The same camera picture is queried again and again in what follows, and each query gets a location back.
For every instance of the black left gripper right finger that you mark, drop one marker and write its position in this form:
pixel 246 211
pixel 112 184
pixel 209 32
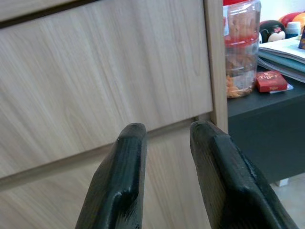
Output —
pixel 228 176

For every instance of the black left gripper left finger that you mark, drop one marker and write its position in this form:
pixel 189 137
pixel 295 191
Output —
pixel 116 176

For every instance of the black low table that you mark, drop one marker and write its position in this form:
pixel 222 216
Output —
pixel 267 133

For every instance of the red card box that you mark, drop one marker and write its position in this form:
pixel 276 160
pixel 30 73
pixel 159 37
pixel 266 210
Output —
pixel 270 81

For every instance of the light wood drawer cabinet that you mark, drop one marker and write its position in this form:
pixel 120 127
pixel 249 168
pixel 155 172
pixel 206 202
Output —
pixel 95 71

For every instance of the clear snack jar red lid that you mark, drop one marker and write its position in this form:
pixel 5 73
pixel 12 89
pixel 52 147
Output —
pixel 240 17
pixel 239 69

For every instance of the stack of papers and books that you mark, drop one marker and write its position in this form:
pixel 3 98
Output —
pixel 283 58

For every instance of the black mouse plush toy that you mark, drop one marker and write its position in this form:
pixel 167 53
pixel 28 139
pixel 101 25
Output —
pixel 271 31

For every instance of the dark blue printed box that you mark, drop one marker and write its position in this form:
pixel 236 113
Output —
pixel 301 39

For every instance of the white teal cup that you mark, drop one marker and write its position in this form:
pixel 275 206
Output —
pixel 293 29

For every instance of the red orange round plush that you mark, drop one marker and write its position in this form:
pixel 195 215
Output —
pixel 294 17

